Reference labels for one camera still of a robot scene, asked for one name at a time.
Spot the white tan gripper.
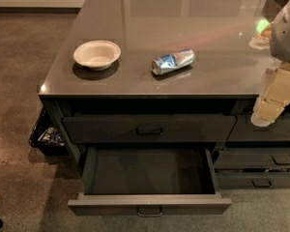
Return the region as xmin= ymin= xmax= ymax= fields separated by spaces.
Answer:
xmin=250 ymin=62 xmax=290 ymax=128

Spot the grey drawer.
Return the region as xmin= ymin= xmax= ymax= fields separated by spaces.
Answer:
xmin=217 ymin=172 xmax=290 ymax=189
xmin=62 ymin=114 xmax=237 ymax=143
xmin=214 ymin=148 xmax=290 ymax=169
xmin=68 ymin=148 xmax=231 ymax=218
xmin=228 ymin=114 xmax=290 ymax=142

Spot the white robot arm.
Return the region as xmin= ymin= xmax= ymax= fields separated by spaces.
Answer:
xmin=249 ymin=0 xmax=290 ymax=127

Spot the crushed blue silver can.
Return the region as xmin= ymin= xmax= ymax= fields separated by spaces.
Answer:
xmin=152 ymin=48 xmax=195 ymax=75

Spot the grey counter cabinet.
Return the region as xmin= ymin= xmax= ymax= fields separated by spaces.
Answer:
xmin=40 ymin=0 xmax=290 ymax=188

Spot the white paper bowl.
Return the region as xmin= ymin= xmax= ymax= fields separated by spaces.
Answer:
xmin=73 ymin=41 xmax=121 ymax=71

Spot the black bin with trash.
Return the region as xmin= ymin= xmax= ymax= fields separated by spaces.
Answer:
xmin=29 ymin=108 xmax=68 ymax=156

